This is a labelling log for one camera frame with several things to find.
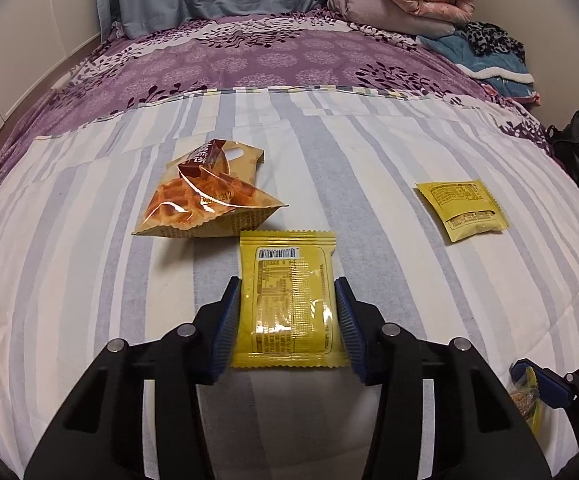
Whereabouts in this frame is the small yellow snack packet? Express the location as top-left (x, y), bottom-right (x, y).
top-left (415, 179), bottom-right (510, 246)

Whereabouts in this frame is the striped white blanket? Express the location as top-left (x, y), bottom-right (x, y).
top-left (0, 85), bottom-right (579, 480)

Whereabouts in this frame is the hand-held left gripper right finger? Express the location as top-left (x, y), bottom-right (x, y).
top-left (333, 276), bottom-right (553, 480)

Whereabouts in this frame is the yellow colourful snack packet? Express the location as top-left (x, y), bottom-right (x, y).
top-left (508, 366), bottom-right (544, 436)

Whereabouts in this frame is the large yellow snack packet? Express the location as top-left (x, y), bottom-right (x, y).
top-left (230, 230), bottom-right (349, 370)

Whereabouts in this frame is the blue fleece blanket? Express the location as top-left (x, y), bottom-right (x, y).
top-left (417, 30), bottom-right (541, 105)

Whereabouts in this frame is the pink folded quilt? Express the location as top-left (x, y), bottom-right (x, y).
top-left (387, 0), bottom-right (477, 24)

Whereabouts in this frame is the purple floral bedsheet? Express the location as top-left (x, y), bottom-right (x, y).
top-left (0, 7), bottom-right (579, 233)

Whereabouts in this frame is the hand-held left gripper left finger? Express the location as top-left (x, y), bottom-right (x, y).
top-left (24, 275), bottom-right (243, 480)

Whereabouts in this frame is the leopard print scarf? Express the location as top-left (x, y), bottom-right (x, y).
top-left (462, 21), bottom-right (527, 64)

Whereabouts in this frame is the waffle snack packet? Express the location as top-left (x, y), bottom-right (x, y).
top-left (132, 162), bottom-right (290, 240)
top-left (166, 138), bottom-right (265, 197)

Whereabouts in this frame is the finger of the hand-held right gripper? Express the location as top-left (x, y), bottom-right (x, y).
top-left (532, 360), bottom-right (579, 455)
top-left (509, 358), bottom-right (537, 385)

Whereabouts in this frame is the mauve folded quilt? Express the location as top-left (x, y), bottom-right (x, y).
top-left (327, 0), bottom-right (461, 39)

